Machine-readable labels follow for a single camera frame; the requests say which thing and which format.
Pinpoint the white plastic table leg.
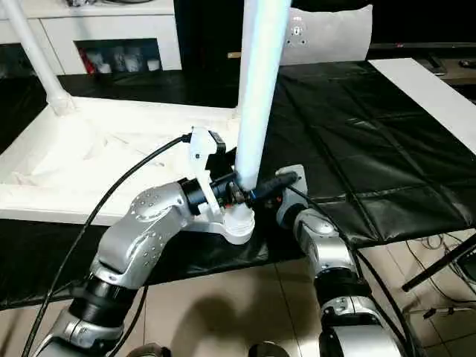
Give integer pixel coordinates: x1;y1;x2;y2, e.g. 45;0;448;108
222;0;294;234
0;0;76;118

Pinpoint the white plastic table top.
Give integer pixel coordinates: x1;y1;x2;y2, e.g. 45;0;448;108
0;97;257;246

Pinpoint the black work mat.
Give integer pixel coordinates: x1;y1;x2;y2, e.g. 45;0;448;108
0;59;476;310

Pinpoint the black speaker with gold label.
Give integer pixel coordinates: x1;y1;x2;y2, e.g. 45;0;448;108
173;0;297;77

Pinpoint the dark round robot body part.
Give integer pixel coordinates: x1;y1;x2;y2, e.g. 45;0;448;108
248;344;286;357
129;344;173;357

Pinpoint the grey cushion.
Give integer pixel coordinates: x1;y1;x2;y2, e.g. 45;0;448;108
279;4;374;67

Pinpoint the black stand leg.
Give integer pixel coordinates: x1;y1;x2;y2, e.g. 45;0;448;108
401;240;476;294

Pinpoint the white flat panel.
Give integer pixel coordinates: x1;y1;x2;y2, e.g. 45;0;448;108
367;57;476;149

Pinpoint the white sideboard with glass doors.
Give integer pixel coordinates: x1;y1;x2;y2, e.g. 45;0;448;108
0;0;184;78

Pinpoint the black rod with red dot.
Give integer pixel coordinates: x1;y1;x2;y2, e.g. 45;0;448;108
370;42;476;50

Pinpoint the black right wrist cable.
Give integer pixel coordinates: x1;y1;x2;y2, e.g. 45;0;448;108
286;185;422;357

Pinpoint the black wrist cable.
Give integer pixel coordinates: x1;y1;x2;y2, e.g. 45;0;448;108
286;185;422;357
20;134;194;357

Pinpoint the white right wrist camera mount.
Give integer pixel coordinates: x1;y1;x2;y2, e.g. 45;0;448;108
274;164;309;210

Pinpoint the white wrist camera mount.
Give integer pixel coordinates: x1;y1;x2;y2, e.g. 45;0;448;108
274;164;309;210
187;126;227;217

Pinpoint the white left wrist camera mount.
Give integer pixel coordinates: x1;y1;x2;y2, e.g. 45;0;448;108
187;126;227;217

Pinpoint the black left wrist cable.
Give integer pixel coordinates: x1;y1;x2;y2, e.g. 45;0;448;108
20;134;194;357

